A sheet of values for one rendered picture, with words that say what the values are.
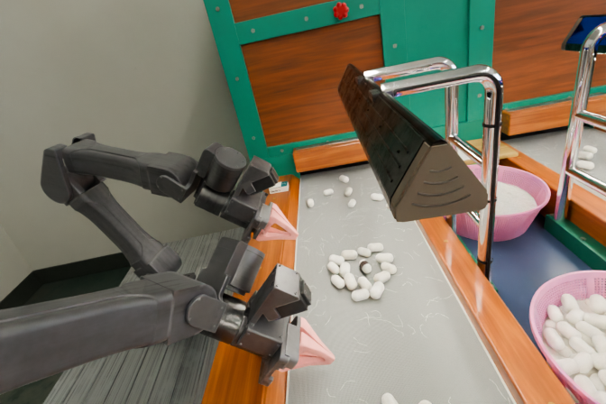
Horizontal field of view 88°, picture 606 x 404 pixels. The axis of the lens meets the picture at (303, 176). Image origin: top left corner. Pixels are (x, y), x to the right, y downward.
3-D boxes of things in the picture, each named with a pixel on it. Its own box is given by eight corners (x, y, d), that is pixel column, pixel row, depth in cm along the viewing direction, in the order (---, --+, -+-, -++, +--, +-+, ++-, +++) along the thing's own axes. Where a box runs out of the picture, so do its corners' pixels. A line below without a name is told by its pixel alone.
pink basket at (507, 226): (522, 267, 66) (527, 230, 62) (409, 226, 86) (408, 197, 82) (560, 208, 81) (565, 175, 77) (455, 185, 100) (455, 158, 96)
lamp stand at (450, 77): (396, 317, 61) (371, 87, 43) (376, 252, 79) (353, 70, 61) (497, 305, 59) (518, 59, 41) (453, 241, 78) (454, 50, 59)
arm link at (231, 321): (252, 295, 48) (210, 278, 47) (261, 297, 43) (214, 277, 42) (232, 343, 45) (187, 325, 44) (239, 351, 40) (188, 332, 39)
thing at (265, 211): (306, 217, 63) (263, 197, 61) (305, 239, 57) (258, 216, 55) (289, 241, 66) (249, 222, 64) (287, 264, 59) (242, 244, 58)
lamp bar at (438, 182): (395, 225, 28) (389, 150, 25) (338, 94, 84) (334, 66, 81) (489, 211, 27) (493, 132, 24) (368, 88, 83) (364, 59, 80)
